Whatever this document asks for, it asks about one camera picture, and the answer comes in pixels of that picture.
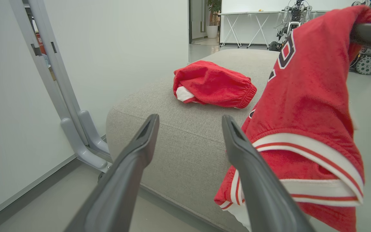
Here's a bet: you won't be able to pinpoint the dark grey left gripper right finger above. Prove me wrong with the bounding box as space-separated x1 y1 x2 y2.
221 114 315 232

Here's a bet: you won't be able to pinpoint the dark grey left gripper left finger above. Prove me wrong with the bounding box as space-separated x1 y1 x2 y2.
64 113 160 232

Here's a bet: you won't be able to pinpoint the red jersey with white stripes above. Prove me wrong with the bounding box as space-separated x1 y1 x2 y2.
214 5 371 232

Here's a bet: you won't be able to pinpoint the red shorts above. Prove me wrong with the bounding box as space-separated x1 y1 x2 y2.
173 60 257 109

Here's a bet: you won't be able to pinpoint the grey fabric sofa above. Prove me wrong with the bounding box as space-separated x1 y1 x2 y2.
106 48 281 232

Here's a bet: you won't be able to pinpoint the wheeled background robot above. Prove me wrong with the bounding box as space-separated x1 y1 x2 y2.
350 0 371 75

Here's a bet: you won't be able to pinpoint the long grey partition foot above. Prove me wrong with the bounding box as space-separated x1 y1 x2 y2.
60 117 109 172

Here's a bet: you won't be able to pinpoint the short grey partition foot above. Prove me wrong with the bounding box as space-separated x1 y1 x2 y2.
78 110 112 159

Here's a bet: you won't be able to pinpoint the grey background robot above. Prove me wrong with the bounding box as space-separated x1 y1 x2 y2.
268 0 313 52

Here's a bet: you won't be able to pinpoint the white folding table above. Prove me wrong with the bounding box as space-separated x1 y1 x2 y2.
219 10 331 49

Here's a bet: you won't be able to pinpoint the red object behind partition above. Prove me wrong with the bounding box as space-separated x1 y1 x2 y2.
35 32 46 55

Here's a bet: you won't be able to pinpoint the white plant pot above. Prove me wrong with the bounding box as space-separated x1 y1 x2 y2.
206 25 219 39

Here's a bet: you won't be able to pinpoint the green potted plant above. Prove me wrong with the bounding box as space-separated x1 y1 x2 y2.
207 0 222 27

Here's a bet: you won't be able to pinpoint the grey partition bottom rail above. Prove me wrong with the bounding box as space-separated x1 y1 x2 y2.
0 154 78 226

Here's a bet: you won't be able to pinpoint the grey partition post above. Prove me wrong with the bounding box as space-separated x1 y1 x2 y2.
8 0 90 146

